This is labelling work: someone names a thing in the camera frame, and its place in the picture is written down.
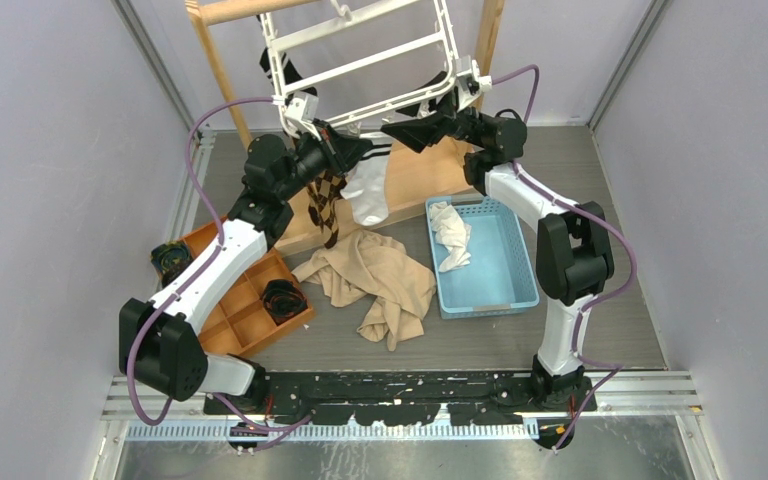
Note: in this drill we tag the brown argyle sock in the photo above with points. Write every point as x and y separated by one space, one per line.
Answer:
323 192

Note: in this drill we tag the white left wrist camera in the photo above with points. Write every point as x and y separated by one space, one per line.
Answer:
297 113

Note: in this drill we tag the light blue plastic basket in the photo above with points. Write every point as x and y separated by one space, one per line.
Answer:
499 279

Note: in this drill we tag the rolled dark patterned sock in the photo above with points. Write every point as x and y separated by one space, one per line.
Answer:
170 260

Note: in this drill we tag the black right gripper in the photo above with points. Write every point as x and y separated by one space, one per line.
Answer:
418 134

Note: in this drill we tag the orange compartment tray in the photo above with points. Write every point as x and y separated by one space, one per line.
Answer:
238 311

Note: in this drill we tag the white plastic clip hanger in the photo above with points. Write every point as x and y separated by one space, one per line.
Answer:
377 82

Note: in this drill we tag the beige crumpled cloth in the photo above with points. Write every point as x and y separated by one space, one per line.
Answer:
368 263

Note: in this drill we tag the wooden hanger stand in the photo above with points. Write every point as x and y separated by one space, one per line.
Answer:
411 177

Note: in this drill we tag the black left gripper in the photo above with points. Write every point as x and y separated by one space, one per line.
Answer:
340 152

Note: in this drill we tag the black white-striped sock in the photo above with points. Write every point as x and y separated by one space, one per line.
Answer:
289 71

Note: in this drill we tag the rolled black sock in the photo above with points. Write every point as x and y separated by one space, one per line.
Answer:
283 301

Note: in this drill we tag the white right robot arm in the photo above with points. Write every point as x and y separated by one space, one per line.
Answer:
574 257

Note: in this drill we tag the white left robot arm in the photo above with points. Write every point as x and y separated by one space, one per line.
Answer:
159 338

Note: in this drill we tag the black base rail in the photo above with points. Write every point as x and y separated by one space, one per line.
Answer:
404 398

